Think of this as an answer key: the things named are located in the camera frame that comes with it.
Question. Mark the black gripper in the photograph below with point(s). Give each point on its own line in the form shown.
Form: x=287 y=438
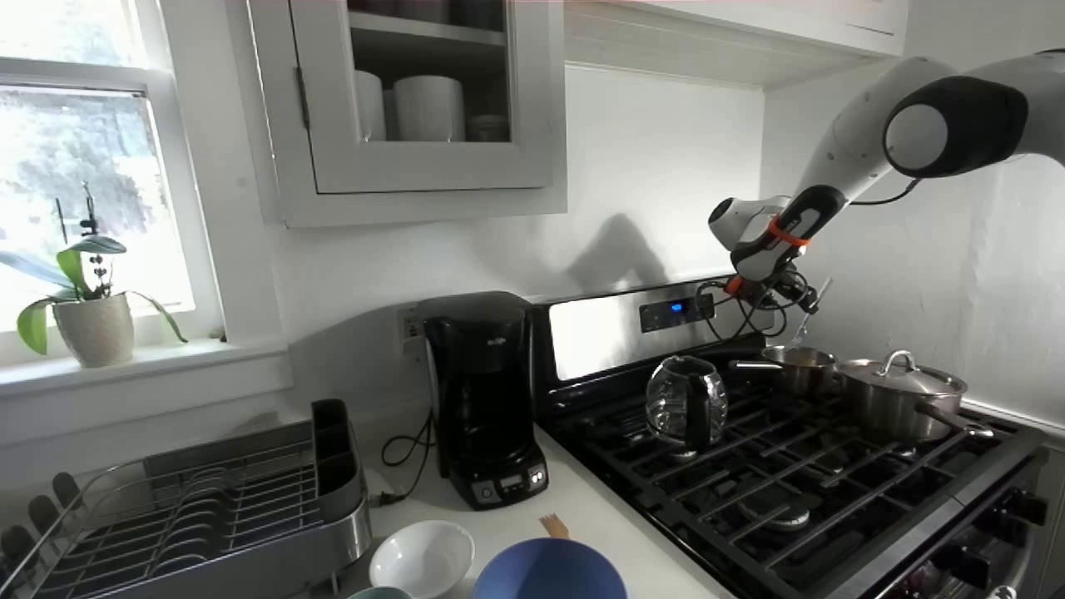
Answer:
x=782 y=287

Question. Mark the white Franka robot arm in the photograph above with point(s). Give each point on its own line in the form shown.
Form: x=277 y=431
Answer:
x=919 y=122

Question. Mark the small open steel pot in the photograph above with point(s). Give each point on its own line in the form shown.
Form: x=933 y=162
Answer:
x=800 y=370

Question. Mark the stainless gas stove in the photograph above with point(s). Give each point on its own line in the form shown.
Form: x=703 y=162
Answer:
x=795 y=500

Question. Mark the glass coffee carafe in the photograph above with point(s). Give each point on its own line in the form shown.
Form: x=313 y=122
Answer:
x=686 y=402

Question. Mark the lidded steel saucepan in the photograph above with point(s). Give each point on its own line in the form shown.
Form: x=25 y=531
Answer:
x=904 y=401

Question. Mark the black coffee maker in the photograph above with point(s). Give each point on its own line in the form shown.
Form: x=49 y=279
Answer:
x=485 y=397

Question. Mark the small wooden piece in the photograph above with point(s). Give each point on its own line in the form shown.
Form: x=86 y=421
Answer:
x=554 y=527

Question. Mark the blue bowl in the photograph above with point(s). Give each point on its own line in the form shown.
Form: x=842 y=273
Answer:
x=549 y=571

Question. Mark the white mug in cabinet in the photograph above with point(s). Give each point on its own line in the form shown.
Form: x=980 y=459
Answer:
x=429 y=109

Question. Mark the white ceramic bowl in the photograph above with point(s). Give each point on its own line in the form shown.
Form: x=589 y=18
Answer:
x=428 y=561

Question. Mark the teal cup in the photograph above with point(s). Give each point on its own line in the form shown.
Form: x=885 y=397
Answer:
x=381 y=592

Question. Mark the metal dish drying rack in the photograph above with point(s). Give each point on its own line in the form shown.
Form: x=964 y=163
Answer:
x=251 y=516

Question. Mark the potted orchid plant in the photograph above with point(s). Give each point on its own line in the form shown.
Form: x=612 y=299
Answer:
x=86 y=306

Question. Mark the white wall cabinet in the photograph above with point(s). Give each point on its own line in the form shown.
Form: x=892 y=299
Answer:
x=507 y=55

